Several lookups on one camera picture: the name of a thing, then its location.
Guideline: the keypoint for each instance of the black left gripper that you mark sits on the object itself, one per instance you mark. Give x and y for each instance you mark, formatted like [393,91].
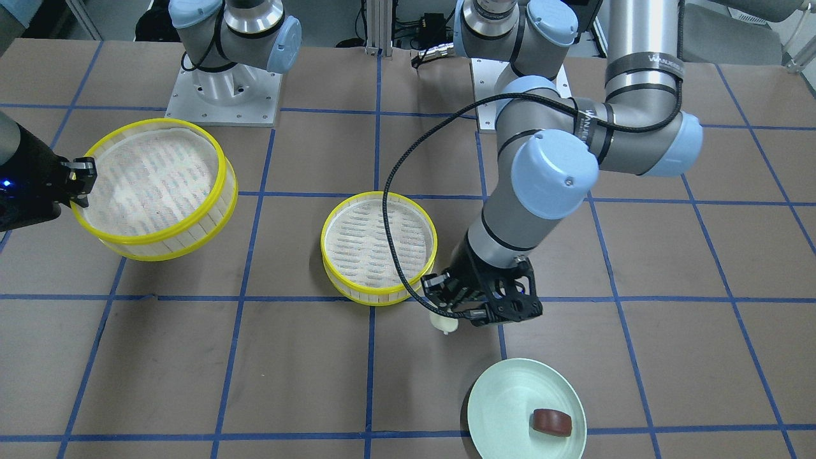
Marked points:
[467,272]

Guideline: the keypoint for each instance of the yellow steamer basket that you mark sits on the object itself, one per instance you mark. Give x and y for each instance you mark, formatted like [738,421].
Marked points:
[164,189]
[356,254]

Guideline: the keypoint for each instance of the white steamed bun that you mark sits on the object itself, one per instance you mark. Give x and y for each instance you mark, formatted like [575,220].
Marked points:
[446,325]

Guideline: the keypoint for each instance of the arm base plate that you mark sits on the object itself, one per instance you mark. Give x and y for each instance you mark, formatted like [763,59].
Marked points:
[486,77]
[239,97]

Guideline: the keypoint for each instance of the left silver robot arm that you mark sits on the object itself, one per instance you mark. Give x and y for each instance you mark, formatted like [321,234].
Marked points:
[552,148]

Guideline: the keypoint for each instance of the light green plate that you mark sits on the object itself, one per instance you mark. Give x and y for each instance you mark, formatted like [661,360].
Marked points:
[501,407]

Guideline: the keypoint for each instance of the brown red bun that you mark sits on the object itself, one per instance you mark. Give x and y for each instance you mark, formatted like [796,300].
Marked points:
[552,422]

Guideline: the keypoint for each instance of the aluminium frame post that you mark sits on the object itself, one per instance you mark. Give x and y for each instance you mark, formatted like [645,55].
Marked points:
[379,28]

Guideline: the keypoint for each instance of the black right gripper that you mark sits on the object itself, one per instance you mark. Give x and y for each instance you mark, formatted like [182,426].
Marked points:
[27,177]

